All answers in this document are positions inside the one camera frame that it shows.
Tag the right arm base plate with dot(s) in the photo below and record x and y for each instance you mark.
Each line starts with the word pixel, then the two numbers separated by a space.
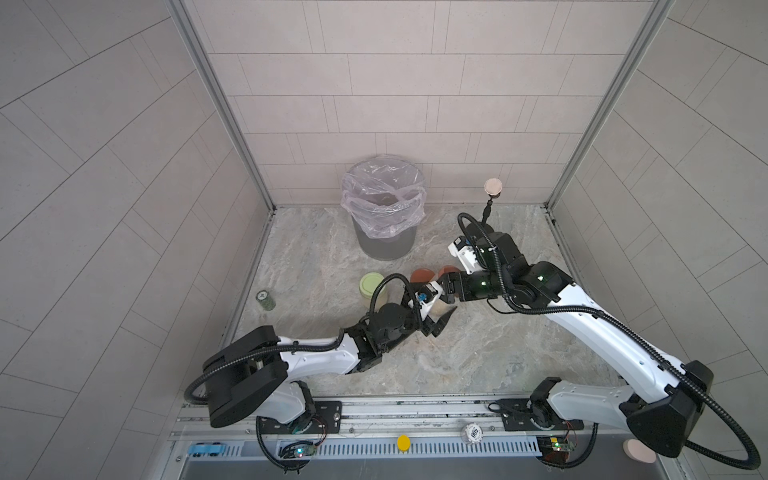
pixel 522 414

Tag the right circuit board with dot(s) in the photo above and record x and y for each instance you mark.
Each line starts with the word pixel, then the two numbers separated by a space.
pixel 555 449

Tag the metal mesh waste bin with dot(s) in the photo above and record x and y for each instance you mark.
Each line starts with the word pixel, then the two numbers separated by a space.
pixel 384 243

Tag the red lidded rice jar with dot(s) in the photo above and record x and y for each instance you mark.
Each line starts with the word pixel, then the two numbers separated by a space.
pixel 422 276

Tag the circuit board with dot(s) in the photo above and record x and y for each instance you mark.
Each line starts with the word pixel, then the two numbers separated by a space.
pixel 555 449
pixel 299 450

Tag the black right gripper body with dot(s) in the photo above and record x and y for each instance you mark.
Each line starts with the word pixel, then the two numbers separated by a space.
pixel 473 287

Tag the red jar lid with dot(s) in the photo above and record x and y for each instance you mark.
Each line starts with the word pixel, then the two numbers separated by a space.
pixel 447 269

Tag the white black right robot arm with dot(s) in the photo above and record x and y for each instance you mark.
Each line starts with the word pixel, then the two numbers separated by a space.
pixel 653 405

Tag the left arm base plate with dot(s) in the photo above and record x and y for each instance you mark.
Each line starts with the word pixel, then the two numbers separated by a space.
pixel 323 417

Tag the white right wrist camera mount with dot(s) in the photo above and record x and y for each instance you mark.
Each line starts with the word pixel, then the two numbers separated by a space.
pixel 465 253

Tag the aluminium corner profile left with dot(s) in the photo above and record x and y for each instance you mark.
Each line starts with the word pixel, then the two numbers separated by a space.
pixel 192 40

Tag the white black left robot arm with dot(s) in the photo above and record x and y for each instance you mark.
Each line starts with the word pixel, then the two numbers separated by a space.
pixel 265 374

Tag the pink round pad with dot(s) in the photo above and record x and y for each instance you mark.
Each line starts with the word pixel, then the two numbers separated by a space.
pixel 637 451

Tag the white round knob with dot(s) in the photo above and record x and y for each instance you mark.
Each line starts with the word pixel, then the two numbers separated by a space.
pixel 472 434

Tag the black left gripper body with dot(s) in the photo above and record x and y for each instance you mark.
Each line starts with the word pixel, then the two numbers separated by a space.
pixel 420 325

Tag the clear plastic bin liner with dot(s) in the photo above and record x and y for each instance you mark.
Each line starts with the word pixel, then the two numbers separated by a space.
pixel 384 195

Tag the aluminium rail frame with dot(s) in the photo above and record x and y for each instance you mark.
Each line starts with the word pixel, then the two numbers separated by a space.
pixel 365 447

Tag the green lidded rice jar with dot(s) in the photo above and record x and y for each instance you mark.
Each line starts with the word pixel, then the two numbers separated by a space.
pixel 367 285

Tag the blue toy car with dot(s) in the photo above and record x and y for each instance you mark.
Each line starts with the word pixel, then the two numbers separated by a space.
pixel 199 450

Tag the small green can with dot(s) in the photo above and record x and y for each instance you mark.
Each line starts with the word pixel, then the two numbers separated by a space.
pixel 265 300

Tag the aluminium corner profile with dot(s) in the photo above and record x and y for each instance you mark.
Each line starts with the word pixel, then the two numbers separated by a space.
pixel 192 40
pixel 647 32

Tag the left circuit board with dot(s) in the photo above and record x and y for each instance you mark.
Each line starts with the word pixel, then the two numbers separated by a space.
pixel 299 450

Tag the clear rice jar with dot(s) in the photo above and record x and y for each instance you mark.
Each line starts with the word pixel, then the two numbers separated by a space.
pixel 440 306

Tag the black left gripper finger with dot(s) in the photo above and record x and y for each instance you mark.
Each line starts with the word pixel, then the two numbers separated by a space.
pixel 436 323
pixel 414 298

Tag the aluminium corner profile right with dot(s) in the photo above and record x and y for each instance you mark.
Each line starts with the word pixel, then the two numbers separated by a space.
pixel 647 32

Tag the black microphone stand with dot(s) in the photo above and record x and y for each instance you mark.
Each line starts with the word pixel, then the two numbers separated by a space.
pixel 481 227

